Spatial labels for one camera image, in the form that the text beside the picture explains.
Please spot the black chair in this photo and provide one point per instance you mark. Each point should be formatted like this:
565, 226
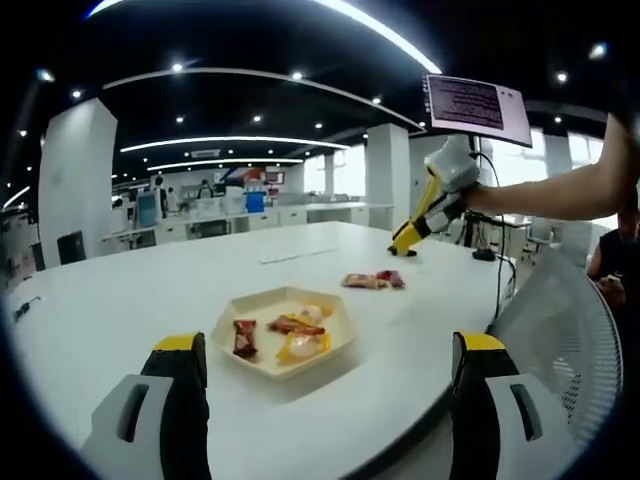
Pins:
71, 247
38, 256

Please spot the white counter desks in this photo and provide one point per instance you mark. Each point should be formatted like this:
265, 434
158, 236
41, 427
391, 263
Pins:
325, 212

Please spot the black monitor stand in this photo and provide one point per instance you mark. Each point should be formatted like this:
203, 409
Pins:
468, 230

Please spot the curved ceiling light strip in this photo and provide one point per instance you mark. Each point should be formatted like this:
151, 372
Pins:
432, 64

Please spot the light blue screen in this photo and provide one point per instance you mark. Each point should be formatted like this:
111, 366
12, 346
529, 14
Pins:
148, 210

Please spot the white mesh office chair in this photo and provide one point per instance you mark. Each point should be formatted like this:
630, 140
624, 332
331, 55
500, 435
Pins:
560, 320

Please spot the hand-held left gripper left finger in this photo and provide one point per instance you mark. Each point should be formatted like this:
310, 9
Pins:
175, 390

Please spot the cream hexagonal container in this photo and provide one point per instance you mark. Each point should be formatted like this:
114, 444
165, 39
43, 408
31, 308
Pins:
260, 306

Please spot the computer monitor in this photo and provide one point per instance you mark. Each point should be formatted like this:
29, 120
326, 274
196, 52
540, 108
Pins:
475, 107

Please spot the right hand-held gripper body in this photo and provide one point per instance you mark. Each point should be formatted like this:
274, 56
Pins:
452, 165

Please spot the blue box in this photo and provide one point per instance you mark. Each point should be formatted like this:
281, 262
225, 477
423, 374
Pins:
254, 203

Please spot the brown red food packet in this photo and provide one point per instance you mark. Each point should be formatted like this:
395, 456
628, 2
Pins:
245, 339

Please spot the yellow food packet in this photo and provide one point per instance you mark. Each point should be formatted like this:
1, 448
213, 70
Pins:
302, 347
315, 312

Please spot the small black device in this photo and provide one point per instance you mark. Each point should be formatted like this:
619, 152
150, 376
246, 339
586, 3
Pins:
483, 255

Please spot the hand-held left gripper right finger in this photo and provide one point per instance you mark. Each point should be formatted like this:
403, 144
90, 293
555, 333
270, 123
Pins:
480, 400

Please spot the dark red food packet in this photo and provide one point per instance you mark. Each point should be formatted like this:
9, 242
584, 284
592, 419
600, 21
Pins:
392, 277

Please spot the red blue wall sign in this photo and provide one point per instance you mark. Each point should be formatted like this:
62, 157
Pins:
250, 175

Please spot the cream food tongs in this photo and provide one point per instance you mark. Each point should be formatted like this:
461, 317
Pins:
426, 197

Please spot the red orange food packet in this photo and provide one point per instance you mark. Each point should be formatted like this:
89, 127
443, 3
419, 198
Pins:
292, 325

